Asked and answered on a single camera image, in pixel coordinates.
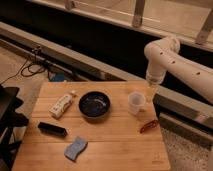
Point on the blue object on floor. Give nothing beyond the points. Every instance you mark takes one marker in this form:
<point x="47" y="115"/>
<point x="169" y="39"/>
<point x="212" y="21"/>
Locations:
<point x="58" y="78"/>

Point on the black chair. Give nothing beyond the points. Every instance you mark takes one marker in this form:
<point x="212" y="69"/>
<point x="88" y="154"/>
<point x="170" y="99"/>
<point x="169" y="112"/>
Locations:
<point x="9" y="119"/>

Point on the blue sponge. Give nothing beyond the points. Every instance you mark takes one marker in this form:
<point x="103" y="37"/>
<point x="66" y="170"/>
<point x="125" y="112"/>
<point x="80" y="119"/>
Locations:
<point x="73" y="150"/>

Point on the white toothpaste tube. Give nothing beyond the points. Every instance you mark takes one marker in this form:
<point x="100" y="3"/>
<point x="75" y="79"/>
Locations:
<point x="62" y="104"/>

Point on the black rectangular box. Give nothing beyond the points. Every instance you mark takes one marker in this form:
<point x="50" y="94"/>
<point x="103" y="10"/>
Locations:
<point x="52" y="129"/>

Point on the dark blue bowl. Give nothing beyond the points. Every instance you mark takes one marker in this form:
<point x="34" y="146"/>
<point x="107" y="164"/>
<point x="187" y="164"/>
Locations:
<point x="94" y="104"/>

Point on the clear plastic cup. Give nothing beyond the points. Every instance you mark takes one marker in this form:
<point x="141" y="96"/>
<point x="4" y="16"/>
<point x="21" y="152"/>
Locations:
<point x="136" y="102"/>

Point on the red brown hair clip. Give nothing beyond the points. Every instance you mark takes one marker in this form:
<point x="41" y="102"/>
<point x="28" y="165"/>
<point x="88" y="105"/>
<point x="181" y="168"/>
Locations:
<point x="148" y="126"/>

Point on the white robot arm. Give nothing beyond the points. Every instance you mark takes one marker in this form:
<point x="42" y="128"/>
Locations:
<point x="163" y="56"/>

